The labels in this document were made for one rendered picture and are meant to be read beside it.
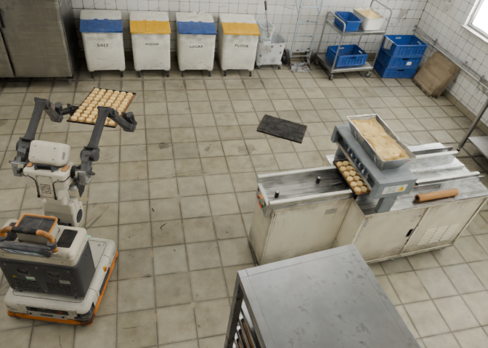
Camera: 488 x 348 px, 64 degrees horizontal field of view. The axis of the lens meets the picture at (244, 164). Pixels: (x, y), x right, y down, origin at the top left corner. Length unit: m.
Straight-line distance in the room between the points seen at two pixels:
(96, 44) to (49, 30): 0.62
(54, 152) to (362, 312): 2.07
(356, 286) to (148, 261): 2.45
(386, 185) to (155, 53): 3.95
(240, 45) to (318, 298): 4.92
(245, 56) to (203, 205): 2.80
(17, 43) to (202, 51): 2.36
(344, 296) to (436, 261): 2.95
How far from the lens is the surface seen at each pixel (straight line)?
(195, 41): 5.83
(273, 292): 1.39
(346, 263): 1.53
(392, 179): 3.02
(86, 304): 3.18
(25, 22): 5.58
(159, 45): 5.81
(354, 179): 3.30
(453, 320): 4.03
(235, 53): 6.02
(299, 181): 3.22
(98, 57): 5.93
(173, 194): 4.14
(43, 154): 2.79
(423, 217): 3.64
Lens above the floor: 3.00
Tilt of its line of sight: 41 degrees down
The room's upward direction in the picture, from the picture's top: 9 degrees clockwise
